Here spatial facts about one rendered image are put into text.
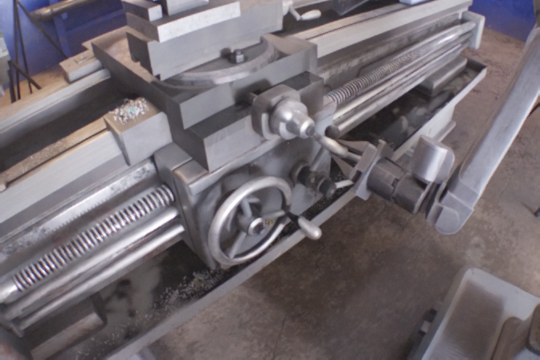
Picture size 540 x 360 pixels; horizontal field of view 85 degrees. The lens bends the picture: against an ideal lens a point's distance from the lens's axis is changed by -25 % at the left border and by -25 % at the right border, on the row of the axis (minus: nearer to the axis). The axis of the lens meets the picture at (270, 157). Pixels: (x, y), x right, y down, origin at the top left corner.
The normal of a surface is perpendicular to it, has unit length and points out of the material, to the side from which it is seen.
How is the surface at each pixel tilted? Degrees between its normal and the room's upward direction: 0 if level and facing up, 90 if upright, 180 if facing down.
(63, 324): 0
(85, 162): 36
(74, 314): 0
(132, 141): 90
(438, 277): 0
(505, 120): 64
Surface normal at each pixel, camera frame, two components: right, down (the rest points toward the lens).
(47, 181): 0.36, -0.37
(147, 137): 0.67, 0.45
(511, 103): -0.43, 0.18
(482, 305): -0.04, -0.77
